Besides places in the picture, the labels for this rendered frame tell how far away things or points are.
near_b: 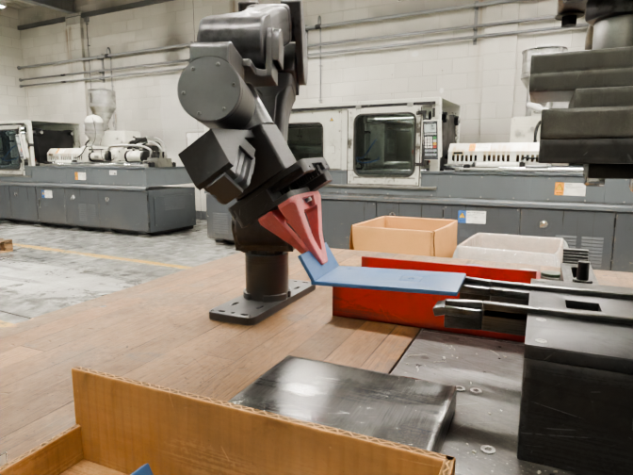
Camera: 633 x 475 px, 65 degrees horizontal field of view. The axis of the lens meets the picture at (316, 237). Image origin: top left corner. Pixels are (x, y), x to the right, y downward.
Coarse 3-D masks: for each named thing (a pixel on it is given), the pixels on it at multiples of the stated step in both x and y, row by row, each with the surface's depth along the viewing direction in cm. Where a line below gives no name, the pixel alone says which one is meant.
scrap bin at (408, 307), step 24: (384, 264) 74; (408, 264) 72; (432, 264) 71; (456, 264) 70; (336, 288) 65; (360, 288) 64; (336, 312) 66; (360, 312) 64; (384, 312) 63; (408, 312) 61; (432, 312) 60; (504, 336) 57
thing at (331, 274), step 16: (304, 256) 49; (320, 272) 50; (336, 272) 52; (352, 272) 51; (368, 272) 51; (384, 272) 51; (400, 272) 51; (416, 272) 50; (432, 272) 50; (448, 272) 50; (368, 288) 46; (384, 288) 46; (400, 288) 45; (416, 288) 45; (432, 288) 45; (448, 288) 44
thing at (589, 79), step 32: (608, 0) 35; (608, 32) 36; (544, 64) 36; (576, 64) 35; (608, 64) 34; (544, 96) 39; (576, 96) 34; (608, 96) 33; (544, 128) 33; (576, 128) 32; (608, 128) 32; (544, 160) 33; (576, 160) 33; (608, 160) 32
